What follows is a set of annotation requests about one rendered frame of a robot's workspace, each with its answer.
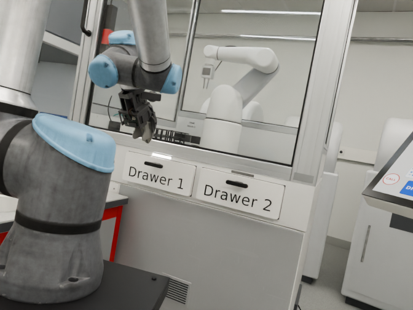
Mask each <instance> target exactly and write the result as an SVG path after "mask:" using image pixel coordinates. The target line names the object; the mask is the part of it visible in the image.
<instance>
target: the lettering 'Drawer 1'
mask: <svg viewBox="0 0 413 310"><path fill-rule="evenodd" d="M131 168H134V167H131V166H130V171H129V176H131V177H134V176H135V175H136V169H135V168H134V169H135V174H134V175H130V172H131ZM144 173H146V172H144ZM146 174H147V175H143V177H144V176H146V177H147V178H146V179H144V178H143V179H144V180H148V173H146ZM158 177H159V176H157V179H158ZM162 178H164V179H165V180H162V181H166V178H165V177H161V178H160V183H161V179H162ZM153 179H155V175H154V176H153V178H152V174H151V181H153ZM157 179H156V180H155V183H156V182H157ZM179 180H181V183H180V187H178V188H179V189H183V188H181V184H182V180H183V179H182V178H179ZM161 184H162V185H165V183H161Z"/></svg>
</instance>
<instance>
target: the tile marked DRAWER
mask: <svg viewBox="0 0 413 310"><path fill-rule="evenodd" d="M399 194H404V195H407V196H411V197H413V181H411V180H408V182H407V183H406V184H405V185H404V187H403V188H402V189H401V191H400V192H399Z"/></svg>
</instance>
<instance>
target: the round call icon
mask: <svg viewBox="0 0 413 310"><path fill-rule="evenodd" d="M402 177H403V175H401V174H397V173H391V172H387V173H386V175H385V176H384V177H383V178H382V179H381V181H380V182H379V183H381V184H384V185H389V186H394V187H395V186H396V184H397V183H398V182H399V181H400V179H401V178H402Z"/></svg>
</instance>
